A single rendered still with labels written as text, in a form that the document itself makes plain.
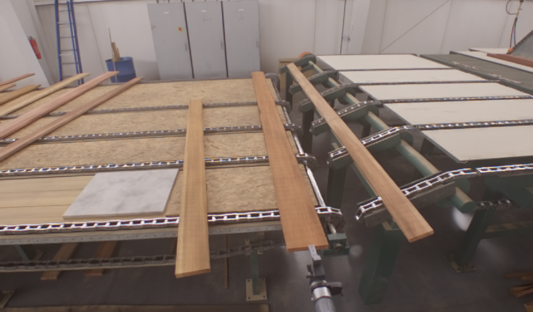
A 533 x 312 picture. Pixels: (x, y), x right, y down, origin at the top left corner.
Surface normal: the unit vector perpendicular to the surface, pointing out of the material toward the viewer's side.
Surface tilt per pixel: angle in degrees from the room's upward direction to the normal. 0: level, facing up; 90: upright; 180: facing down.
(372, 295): 90
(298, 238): 0
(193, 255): 0
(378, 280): 90
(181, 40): 90
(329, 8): 86
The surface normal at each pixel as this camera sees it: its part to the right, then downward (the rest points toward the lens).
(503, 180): 0.08, 0.47
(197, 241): -0.02, -0.88
